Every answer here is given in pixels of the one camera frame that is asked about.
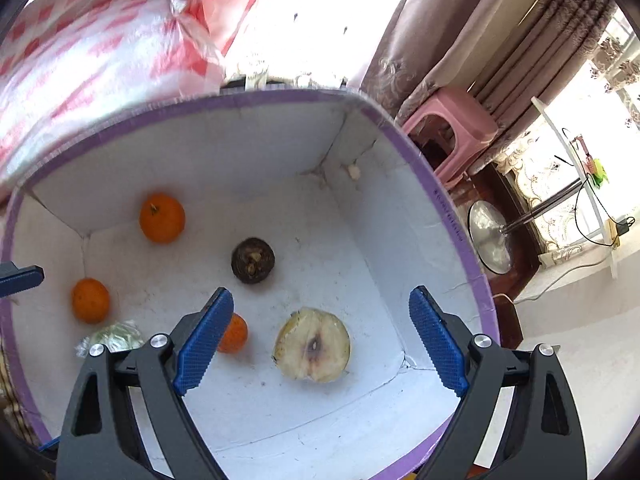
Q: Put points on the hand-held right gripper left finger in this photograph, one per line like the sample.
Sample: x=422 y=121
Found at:
x=202 y=340

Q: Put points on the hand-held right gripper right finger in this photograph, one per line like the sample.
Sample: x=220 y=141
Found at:
x=440 y=340

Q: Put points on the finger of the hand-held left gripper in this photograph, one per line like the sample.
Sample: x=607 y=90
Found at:
x=20 y=279

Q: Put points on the small orange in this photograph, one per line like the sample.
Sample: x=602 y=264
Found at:
x=236 y=335

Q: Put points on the mauve curtain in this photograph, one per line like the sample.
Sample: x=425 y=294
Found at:
x=425 y=35

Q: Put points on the large dark water chestnut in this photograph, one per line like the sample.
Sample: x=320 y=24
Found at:
x=253 y=260

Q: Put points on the large orange with stem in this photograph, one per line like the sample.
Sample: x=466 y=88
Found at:
x=161 y=217

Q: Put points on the plastic-wrapped lime half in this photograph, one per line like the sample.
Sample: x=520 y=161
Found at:
x=117 y=335

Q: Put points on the pink plastic stool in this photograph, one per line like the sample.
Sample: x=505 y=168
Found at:
x=460 y=120

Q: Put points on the purple cardboard box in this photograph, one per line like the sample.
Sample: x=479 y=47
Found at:
x=325 y=210

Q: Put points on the floor stand with metal base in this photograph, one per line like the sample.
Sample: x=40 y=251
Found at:
x=490 y=235

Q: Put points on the red checkered plastic tablecloth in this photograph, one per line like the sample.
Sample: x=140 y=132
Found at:
x=100 y=60

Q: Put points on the round orange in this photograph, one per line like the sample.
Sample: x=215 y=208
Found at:
x=90 y=300

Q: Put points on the small green object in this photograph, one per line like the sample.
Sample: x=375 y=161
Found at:
x=597 y=172

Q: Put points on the brown pleated embroidered curtain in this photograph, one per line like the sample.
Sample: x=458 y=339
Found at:
x=575 y=20

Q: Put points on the plastic-wrapped half apple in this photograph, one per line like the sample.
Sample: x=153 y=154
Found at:
x=312 y=345

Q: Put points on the power strip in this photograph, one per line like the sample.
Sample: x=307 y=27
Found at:
x=619 y=230

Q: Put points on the white stand frame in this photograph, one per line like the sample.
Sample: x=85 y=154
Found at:
x=575 y=160

